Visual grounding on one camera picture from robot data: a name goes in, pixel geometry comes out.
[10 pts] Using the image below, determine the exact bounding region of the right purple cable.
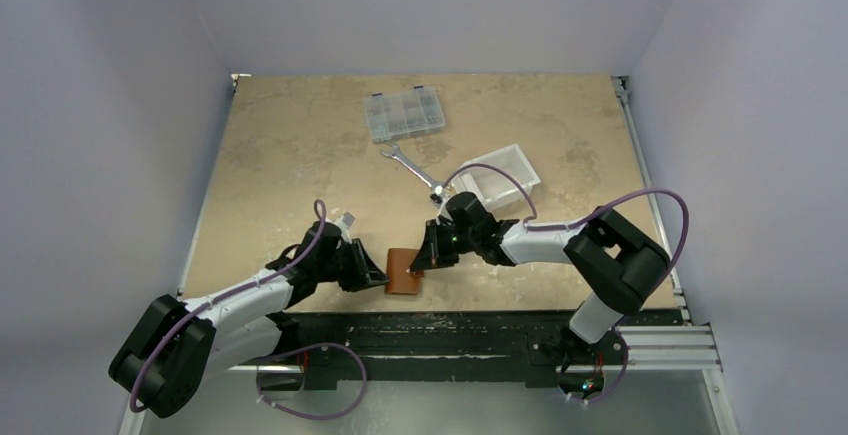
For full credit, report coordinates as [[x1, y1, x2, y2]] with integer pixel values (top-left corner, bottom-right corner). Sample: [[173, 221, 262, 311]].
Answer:
[[437, 162, 690, 407]]

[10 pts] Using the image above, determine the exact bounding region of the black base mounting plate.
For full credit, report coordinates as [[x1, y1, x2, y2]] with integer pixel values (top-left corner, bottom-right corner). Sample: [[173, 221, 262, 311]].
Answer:
[[231, 309, 631, 390]]

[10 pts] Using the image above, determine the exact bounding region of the white plastic bin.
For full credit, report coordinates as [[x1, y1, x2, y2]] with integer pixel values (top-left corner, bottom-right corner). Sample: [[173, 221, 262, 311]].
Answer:
[[449, 144, 541, 211]]

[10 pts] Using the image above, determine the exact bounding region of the brown leather card holder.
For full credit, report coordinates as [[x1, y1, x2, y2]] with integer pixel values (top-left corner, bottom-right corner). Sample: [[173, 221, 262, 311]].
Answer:
[[385, 248, 424, 296]]

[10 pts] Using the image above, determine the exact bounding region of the clear plastic screw organizer box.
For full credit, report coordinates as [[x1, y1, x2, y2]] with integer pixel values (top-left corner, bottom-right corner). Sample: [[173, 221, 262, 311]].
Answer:
[[363, 85, 446, 144]]

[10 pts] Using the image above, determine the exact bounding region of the silver open-end wrench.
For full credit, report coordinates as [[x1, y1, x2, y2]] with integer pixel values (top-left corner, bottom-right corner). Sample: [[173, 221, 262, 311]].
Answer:
[[379, 143, 444, 192]]

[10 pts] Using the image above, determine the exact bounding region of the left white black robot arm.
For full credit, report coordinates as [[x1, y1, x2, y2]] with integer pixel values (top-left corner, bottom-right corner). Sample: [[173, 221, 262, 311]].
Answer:
[[108, 222, 389, 418]]

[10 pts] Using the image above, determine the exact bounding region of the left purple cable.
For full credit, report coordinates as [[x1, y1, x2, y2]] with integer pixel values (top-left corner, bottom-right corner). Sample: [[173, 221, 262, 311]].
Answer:
[[128, 199, 368, 421]]

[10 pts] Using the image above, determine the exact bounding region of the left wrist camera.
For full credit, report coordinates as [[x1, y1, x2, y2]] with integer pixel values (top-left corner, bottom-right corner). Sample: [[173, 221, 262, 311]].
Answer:
[[334, 212, 355, 233]]

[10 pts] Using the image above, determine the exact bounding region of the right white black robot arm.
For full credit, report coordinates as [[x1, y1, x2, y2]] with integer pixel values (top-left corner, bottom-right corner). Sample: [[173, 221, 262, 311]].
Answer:
[[409, 192, 671, 362]]

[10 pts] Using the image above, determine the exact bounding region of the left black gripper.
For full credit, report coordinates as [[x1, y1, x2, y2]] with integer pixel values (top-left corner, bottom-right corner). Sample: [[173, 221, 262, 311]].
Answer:
[[316, 238, 387, 292]]

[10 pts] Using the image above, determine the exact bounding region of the purple cable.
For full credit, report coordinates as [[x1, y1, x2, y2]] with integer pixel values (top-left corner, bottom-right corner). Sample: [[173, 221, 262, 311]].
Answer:
[[128, 199, 368, 421], [437, 162, 690, 407]]

